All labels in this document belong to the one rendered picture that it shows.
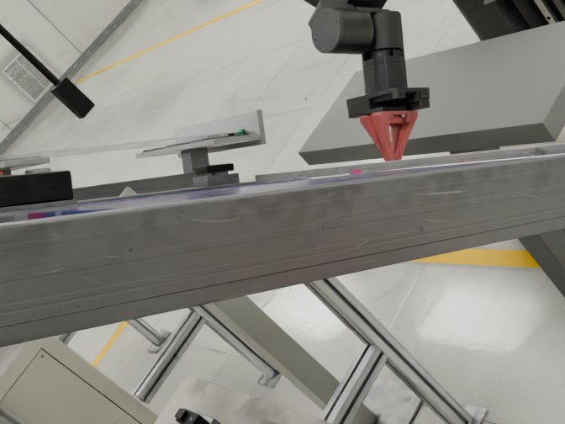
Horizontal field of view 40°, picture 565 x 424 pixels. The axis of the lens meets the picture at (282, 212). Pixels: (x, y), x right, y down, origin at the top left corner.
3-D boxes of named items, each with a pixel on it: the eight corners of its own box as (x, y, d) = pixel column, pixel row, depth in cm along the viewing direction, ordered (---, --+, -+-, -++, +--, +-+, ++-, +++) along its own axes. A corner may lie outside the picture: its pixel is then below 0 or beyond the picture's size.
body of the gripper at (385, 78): (395, 102, 98) (389, 44, 98) (345, 113, 107) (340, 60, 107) (432, 101, 102) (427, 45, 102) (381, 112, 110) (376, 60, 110)
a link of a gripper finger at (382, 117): (386, 167, 101) (379, 95, 100) (351, 172, 107) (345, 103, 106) (425, 164, 104) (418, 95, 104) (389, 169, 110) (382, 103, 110)
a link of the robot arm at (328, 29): (373, -37, 106) (344, 13, 112) (308, -46, 99) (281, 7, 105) (419, 20, 101) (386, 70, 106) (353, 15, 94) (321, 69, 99)
